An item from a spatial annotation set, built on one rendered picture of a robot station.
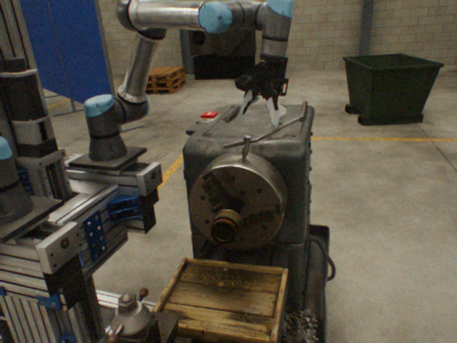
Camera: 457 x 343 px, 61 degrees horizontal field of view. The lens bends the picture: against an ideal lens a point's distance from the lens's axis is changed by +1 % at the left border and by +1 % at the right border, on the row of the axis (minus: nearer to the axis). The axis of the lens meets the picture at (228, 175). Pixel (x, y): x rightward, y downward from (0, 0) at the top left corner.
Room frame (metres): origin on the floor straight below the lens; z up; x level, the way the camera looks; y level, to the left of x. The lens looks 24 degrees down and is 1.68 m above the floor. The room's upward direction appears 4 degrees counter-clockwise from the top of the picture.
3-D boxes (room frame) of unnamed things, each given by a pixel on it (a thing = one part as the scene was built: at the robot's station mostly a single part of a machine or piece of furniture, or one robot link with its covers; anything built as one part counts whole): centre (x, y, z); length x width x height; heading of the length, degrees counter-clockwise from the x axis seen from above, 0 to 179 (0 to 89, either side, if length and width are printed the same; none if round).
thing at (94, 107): (1.48, 0.48, 1.33); 0.13 x 0.12 x 0.14; 142
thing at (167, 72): (9.31, 1.44, 0.22); 1.25 x 0.86 x 0.44; 170
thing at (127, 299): (0.59, 0.21, 1.17); 0.04 x 0.04 x 0.03
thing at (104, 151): (1.48, 0.48, 1.21); 0.15 x 0.15 x 0.10
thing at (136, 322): (0.59, 0.21, 1.13); 0.08 x 0.08 x 0.03
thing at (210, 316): (0.91, 0.04, 0.89); 0.36 x 0.30 x 0.04; 74
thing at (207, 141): (1.53, -0.12, 1.06); 0.59 x 0.48 x 0.39; 164
